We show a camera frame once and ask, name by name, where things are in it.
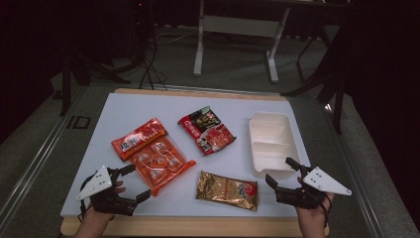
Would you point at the white table mat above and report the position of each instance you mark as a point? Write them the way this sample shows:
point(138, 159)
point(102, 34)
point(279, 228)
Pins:
point(204, 102)

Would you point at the white metal desk frame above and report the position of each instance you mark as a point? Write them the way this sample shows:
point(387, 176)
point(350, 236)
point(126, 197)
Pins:
point(237, 26)

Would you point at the red and black food packet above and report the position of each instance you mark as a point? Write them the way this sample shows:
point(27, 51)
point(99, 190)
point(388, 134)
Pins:
point(208, 132)

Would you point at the black curtain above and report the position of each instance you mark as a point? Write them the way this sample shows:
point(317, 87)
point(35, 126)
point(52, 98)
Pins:
point(386, 82)
point(23, 49)

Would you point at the white divided lunch box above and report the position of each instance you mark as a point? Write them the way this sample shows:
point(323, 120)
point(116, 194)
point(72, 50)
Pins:
point(272, 145)

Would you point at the black chair frame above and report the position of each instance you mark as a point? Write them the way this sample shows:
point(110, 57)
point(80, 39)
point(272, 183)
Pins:
point(338, 109)

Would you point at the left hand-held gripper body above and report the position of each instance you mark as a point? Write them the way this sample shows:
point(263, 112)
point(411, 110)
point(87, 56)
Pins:
point(99, 181)

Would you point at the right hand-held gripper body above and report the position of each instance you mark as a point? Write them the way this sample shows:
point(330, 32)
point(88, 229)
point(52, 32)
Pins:
point(327, 185)

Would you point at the small orange snack packet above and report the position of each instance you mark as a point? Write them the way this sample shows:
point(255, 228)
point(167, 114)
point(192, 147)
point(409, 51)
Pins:
point(138, 139)

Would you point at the person's left hand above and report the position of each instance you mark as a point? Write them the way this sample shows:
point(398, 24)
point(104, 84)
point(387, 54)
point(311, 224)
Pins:
point(97, 218)

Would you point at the metal floor rail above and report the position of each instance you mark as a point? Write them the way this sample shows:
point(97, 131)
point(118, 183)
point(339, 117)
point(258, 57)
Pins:
point(360, 185)
point(39, 155)
point(214, 90)

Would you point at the person's right hand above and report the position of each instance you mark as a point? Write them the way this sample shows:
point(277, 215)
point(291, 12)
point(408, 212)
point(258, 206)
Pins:
point(312, 218)

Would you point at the gold foil packet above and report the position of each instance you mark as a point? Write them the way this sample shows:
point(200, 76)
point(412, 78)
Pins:
point(228, 190)

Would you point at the large clear orange snack packet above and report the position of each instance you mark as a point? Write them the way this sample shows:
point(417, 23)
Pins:
point(161, 165)

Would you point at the black metal stand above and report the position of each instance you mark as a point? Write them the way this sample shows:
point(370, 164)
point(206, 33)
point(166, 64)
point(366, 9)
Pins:
point(66, 86)

